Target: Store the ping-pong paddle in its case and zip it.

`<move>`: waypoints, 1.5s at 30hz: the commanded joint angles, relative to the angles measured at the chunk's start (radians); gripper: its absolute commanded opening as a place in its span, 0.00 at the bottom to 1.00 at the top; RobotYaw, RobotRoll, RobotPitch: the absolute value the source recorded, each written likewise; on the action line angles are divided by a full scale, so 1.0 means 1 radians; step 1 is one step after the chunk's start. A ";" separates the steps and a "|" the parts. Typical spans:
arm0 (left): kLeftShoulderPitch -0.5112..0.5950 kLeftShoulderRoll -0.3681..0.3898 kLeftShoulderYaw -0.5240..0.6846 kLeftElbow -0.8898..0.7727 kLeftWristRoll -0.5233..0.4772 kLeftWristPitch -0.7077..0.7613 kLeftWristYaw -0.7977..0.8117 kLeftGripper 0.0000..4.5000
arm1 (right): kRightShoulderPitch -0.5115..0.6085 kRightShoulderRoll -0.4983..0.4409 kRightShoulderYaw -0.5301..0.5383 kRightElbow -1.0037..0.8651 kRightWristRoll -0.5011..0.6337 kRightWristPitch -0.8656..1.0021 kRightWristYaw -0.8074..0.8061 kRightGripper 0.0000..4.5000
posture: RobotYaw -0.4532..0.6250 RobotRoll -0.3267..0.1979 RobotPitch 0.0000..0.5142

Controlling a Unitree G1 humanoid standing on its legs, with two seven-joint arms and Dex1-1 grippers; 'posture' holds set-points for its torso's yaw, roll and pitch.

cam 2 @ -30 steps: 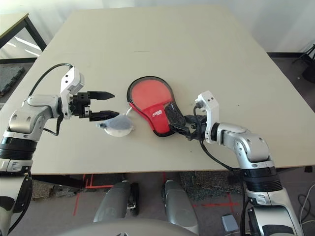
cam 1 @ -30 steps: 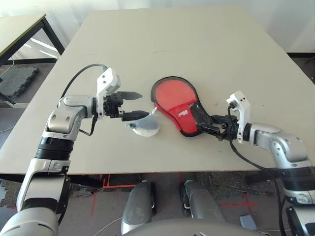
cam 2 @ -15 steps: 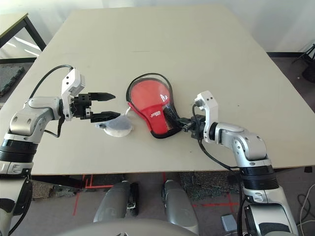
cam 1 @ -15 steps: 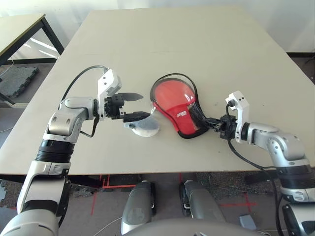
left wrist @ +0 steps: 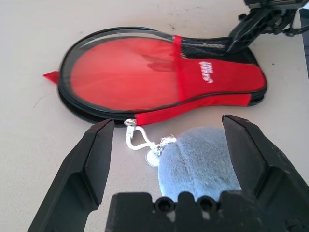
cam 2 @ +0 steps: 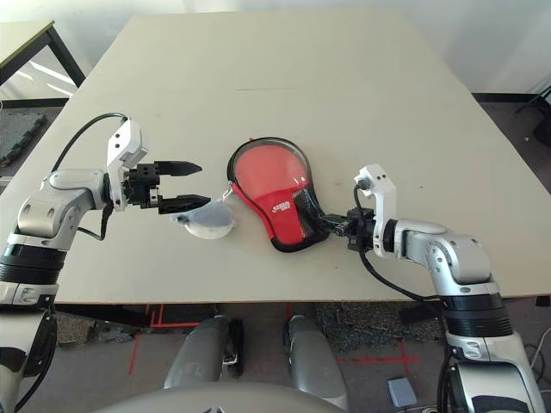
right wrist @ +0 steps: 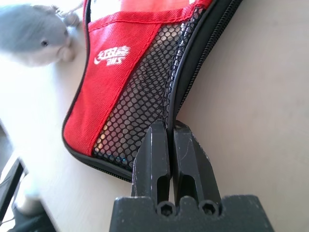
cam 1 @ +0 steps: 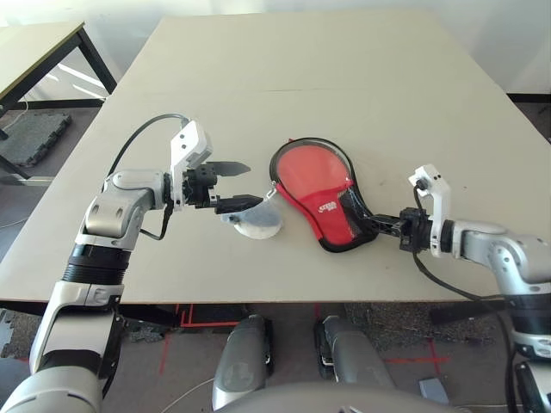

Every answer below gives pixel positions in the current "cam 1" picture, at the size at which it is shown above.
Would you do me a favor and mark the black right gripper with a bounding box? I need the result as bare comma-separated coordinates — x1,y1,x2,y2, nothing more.
368,206,434,252

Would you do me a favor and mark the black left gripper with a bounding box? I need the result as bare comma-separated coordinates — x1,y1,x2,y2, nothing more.
180,161,264,216

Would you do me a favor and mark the black and red paddle case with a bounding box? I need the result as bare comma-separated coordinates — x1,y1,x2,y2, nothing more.
267,136,382,255

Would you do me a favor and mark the red ping-pong paddle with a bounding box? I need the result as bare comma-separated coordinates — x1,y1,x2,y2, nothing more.
277,145,349,197

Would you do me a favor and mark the grey robot right leg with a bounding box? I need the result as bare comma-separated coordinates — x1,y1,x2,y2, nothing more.
313,316,395,389

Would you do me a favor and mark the grey robot leg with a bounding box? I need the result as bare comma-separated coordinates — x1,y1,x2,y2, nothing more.
212,314,275,410
313,316,395,389

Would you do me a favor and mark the grey robot left leg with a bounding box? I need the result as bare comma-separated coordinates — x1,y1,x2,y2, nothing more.
212,314,275,410

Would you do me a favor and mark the small grey floor box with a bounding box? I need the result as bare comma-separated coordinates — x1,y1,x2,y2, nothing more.
418,377,449,404

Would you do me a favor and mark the grey robot torso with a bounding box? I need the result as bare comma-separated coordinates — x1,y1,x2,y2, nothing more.
214,381,458,413

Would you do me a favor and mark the dark foam floor mat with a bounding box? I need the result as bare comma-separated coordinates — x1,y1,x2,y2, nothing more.
0,112,72,170

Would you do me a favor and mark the black-framed side table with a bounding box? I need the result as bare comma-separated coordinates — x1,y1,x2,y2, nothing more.
0,21,119,185

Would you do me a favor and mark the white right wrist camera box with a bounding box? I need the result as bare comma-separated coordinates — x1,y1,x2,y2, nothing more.
407,163,452,259

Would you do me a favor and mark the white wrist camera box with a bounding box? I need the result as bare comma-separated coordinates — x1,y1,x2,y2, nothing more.
169,120,214,203
407,163,452,259

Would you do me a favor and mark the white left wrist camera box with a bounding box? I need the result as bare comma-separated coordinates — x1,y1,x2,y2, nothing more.
169,120,214,203

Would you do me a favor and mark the black left wrist camera cable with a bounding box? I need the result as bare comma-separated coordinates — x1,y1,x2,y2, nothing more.
109,113,191,242

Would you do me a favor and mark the thin white floor cable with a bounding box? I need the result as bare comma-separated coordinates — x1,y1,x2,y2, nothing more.
162,377,216,413

